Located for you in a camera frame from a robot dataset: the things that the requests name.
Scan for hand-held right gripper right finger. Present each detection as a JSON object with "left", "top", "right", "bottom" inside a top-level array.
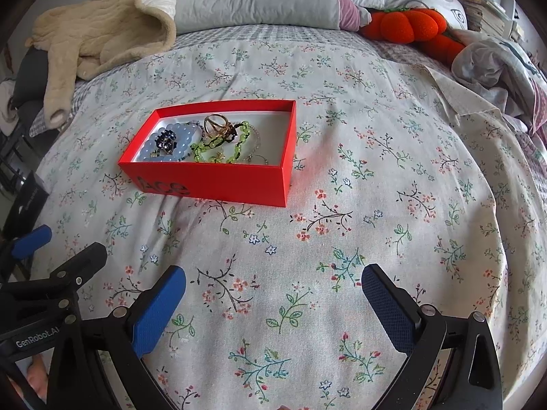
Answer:
[{"left": 361, "top": 263, "right": 505, "bottom": 410}]

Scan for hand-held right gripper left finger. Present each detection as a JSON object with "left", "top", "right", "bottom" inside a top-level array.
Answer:
[{"left": 50, "top": 265, "right": 186, "bottom": 410}]

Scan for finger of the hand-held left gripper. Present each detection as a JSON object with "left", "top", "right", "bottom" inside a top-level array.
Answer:
[
  {"left": 0, "top": 224, "right": 53, "bottom": 261},
  {"left": 0, "top": 243, "right": 108, "bottom": 308}
]

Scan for red cardboard box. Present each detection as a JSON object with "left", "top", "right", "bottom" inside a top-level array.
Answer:
[{"left": 117, "top": 99, "right": 297, "bottom": 208}]

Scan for green bead bracelet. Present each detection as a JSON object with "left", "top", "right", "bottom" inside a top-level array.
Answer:
[{"left": 190, "top": 122, "right": 253, "bottom": 165}]

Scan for blue bead bracelet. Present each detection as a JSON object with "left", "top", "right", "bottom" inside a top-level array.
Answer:
[{"left": 143, "top": 122, "right": 203, "bottom": 164}]

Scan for person's left hand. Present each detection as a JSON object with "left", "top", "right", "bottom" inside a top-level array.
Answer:
[{"left": 26, "top": 361, "right": 49, "bottom": 402}]

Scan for black box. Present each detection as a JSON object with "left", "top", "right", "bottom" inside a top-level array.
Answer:
[{"left": 2, "top": 171, "right": 50, "bottom": 233}]

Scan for floral bedsheet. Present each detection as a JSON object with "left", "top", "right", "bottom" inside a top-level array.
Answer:
[{"left": 26, "top": 43, "right": 547, "bottom": 410}]

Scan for black hair claw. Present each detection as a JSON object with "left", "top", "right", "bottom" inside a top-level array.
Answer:
[{"left": 153, "top": 132, "right": 179, "bottom": 156}]

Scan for black chair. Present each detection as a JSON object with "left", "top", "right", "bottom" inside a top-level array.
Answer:
[{"left": 9, "top": 45, "right": 52, "bottom": 112}]

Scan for gold hair claw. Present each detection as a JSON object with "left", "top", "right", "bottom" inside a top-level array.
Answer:
[{"left": 203, "top": 113, "right": 234, "bottom": 141}]

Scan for beige quilted blanket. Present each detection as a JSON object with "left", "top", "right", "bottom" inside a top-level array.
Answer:
[{"left": 32, "top": 0, "right": 180, "bottom": 124}]

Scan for crumpled grey clothes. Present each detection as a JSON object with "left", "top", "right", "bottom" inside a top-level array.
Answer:
[{"left": 451, "top": 30, "right": 547, "bottom": 137}]

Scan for orange plush toy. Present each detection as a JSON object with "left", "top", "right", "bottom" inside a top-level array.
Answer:
[{"left": 359, "top": 6, "right": 466, "bottom": 63}]

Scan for grey checked bedsheet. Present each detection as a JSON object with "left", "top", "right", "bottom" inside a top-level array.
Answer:
[{"left": 34, "top": 23, "right": 428, "bottom": 137}]

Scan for stack of books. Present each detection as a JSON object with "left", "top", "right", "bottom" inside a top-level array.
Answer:
[{"left": 459, "top": 0, "right": 528, "bottom": 37}]

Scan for clear beaded bracelet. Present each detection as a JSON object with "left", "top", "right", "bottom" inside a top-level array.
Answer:
[{"left": 243, "top": 124, "right": 270, "bottom": 165}]

